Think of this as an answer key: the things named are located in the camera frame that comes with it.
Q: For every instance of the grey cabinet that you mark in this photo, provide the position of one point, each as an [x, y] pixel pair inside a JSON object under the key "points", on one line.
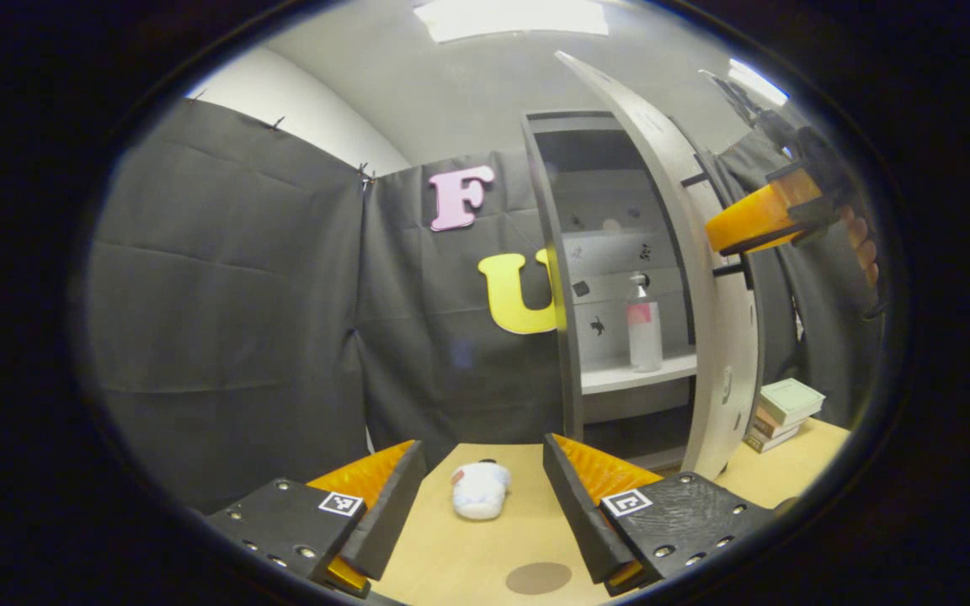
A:
{"points": [[636, 376]]}

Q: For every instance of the grey cabinet door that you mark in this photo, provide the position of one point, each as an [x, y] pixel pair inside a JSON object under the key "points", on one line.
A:
{"points": [[716, 396]]}

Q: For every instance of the large ceiling light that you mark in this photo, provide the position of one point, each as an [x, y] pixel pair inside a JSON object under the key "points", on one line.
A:
{"points": [[510, 18]]}

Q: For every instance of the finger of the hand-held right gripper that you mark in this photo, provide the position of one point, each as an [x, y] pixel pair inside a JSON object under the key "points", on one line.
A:
{"points": [[767, 215]]}

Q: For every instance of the brown book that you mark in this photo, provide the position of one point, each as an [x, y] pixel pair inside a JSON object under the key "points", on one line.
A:
{"points": [[764, 423]]}

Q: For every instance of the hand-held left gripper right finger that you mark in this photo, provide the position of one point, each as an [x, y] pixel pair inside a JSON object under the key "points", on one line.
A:
{"points": [[586, 526]]}

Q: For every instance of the black backdrop cloth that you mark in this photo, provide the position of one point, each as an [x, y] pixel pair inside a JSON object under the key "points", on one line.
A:
{"points": [[224, 320]]}

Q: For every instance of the clear bottle with pink label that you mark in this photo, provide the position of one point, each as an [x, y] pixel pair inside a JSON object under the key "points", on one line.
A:
{"points": [[645, 337]]}

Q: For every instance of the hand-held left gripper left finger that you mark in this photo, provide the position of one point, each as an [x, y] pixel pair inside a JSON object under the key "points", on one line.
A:
{"points": [[384, 522]]}

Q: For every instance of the brown round coaster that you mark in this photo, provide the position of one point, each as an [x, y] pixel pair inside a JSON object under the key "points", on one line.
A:
{"points": [[539, 578]]}

